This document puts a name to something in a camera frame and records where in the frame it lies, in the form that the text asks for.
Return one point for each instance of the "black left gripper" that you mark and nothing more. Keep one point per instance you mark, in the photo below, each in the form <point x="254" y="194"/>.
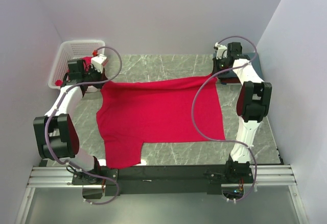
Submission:
<point x="101" y="76"/>

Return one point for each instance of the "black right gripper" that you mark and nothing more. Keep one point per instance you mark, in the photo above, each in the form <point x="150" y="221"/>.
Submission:
<point x="215" y="62"/>

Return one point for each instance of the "red t-shirt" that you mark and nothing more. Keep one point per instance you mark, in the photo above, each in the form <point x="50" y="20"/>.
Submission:
<point x="74" y="68"/>
<point x="230" y="81"/>
<point x="178" y="110"/>

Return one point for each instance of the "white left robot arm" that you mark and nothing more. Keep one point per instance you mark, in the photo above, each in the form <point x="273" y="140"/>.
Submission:
<point x="55" y="134"/>

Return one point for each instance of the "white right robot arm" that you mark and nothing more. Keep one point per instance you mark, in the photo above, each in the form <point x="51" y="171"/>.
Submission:
<point x="252" y="105"/>

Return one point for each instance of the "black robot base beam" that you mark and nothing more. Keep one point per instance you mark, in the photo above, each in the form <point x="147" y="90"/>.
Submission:
<point x="168" y="179"/>

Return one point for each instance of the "folded red t-shirt in stack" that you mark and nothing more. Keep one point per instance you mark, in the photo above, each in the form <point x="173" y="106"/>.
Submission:
<point x="230" y="81"/>

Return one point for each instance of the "red t-shirt in basket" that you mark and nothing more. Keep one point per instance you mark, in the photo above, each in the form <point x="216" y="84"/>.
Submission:
<point x="74" y="68"/>

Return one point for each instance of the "folded teal t-shirt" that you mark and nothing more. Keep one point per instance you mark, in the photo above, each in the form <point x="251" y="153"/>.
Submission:
<point x="231" y="74"/>

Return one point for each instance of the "white plastic laundry basket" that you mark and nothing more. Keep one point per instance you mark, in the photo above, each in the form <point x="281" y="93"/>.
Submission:
<point x="70" y="50"/>

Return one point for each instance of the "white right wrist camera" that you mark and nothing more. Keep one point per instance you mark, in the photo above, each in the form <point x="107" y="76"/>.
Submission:
<point x="220" y="51"/>

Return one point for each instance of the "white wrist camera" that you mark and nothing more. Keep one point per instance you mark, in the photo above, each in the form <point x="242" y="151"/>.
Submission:
<point x="98" y="61"/>
<point x="220" y="51"/>

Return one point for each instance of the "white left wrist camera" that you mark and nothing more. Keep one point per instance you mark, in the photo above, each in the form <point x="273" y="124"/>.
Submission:
<point x="98" y="61"/>

